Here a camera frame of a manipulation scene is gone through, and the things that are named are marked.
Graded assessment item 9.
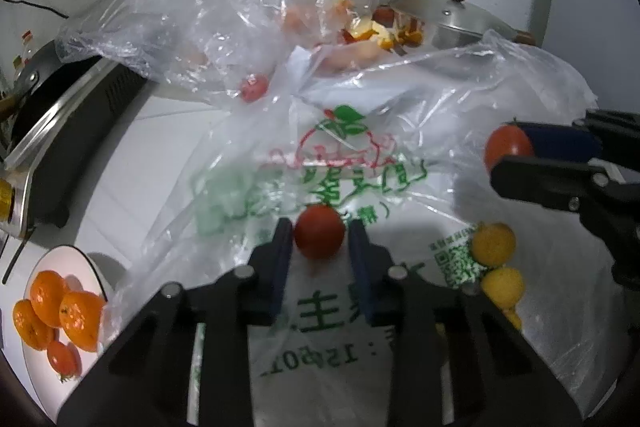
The thin black strip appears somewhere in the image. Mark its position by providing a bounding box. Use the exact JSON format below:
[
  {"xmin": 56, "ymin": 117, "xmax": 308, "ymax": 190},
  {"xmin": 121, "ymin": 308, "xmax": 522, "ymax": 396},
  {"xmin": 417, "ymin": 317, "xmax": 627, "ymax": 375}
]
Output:
[{"xmin": 1, "ymin": 231, "xmax": 35, "ymax": 285}]

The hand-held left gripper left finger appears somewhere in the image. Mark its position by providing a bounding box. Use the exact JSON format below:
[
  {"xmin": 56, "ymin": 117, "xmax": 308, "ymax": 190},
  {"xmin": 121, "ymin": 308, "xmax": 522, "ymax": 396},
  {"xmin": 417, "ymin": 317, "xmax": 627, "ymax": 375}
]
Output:
[{"xmin": 57, "ymin": 217, "xmax": 296, "ymax": 427}]

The small mandarin orange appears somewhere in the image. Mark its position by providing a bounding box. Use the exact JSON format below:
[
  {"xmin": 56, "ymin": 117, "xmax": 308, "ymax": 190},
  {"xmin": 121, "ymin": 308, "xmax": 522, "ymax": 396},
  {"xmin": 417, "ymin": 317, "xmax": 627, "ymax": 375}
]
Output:
[
  {"xmin": 30, "ymin": 270, "xmax": 71, "ymax": 328},
  {"xmin": 59, "ymin": 290, "xmax": 107, "ymax": 353},
  {"xmin": 12, "ymin": 299, "xmax": 56, "ymax": 351}
]

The green printed plastic bag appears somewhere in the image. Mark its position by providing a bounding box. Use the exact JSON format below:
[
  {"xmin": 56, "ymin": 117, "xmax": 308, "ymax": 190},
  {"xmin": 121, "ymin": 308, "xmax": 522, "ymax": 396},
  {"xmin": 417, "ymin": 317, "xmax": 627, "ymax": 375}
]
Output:
[{"xmin": 107, "ymin": 29, "xmax": 626, "ymax": 427}]

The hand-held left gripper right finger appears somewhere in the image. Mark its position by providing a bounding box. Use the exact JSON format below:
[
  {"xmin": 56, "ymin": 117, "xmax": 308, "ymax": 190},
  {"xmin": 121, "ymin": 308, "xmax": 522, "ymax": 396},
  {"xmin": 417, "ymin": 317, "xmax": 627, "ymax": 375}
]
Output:
[{"xmin": 347, "ymin": 219, "xmax": 586, "ymax": 427}]

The black cooker cable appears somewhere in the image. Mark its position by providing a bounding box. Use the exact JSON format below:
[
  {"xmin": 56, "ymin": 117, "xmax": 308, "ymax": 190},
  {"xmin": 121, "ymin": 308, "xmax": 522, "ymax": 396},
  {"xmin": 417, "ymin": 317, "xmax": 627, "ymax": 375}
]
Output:
[{"xmin": 0, "ymin": 0, "xmax": 70, "ymax": 18}]

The black wok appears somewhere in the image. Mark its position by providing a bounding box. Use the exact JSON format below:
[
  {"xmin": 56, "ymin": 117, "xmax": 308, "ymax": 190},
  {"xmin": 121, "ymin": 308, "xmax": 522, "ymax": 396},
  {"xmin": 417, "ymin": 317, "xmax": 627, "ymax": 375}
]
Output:
[{"xmin": 0, "ymin": 39, "xmax": 108, "ymax": 158}]

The small steel pot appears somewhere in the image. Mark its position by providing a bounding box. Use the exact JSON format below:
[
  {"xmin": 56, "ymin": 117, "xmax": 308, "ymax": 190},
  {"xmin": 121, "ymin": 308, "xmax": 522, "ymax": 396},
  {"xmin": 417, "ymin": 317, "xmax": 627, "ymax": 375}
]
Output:
[{"xmin": 387, "ymin": 0, "xmax": 537, "ymax": 52}]

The bagged cherry tomato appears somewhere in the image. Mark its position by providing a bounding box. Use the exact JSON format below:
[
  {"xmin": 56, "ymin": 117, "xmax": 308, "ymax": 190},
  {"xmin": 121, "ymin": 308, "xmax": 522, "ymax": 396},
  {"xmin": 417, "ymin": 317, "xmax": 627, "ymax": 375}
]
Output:
[{"xmin": 241, "ymin": 75, "xmax": 271, "ymax": 104}]

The red cherry tomato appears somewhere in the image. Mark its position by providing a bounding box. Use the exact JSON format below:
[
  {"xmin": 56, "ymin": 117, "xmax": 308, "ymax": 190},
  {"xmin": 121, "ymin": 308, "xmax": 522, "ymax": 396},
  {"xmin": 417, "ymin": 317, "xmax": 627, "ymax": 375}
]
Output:
[
  {"xmin": 483, "ymin": 121, "xmax": 535, "ymax": 175},
  {"xmin": 46, "ymin": 340, "xmax": 82, "ymax": 383},
  {"xmin": 294, "ymin": 204, "xmax": 347, "ymax": 259}
]

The clear plastic bag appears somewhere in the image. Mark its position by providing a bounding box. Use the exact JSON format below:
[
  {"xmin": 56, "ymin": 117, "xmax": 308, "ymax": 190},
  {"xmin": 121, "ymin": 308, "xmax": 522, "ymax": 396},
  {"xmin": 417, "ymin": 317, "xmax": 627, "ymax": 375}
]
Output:
[{"xmin": 55, "ymin": 0, "xmax": 401, "ymax": 108}]

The orange peel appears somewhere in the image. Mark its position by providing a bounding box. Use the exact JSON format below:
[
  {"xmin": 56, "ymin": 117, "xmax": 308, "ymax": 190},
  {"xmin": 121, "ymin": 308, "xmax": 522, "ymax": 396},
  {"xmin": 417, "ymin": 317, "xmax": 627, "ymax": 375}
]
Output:
[{"xmin": 345, "ymin": 0, "xmax": 426, "ymax": 48}]

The silver induction cooker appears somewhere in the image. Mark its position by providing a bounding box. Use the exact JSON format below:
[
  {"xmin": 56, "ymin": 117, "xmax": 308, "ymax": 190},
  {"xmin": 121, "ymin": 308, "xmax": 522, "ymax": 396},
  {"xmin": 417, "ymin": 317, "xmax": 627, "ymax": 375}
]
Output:
[{"xmin": 0, "ymin": 56, "xmax": 151, "ymax": 240}]

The white plate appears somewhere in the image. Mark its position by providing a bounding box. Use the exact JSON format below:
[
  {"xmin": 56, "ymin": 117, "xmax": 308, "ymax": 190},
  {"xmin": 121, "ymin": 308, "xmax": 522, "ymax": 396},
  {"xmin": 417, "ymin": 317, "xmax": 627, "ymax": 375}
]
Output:
[{"xmin": 22, "ymin": 244, "xmax": 121, "ymax": 423}]

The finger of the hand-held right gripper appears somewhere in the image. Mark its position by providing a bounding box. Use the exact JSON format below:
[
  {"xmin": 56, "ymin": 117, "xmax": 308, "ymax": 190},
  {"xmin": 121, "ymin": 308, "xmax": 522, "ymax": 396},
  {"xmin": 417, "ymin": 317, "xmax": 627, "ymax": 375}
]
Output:
[
  {"xmin": 515, "ymin": 109, "xmax": 640, "ymax": 180},
  {"xmin": 490, "ymin": 156, "xmax": 640, "ymax": 219}
]

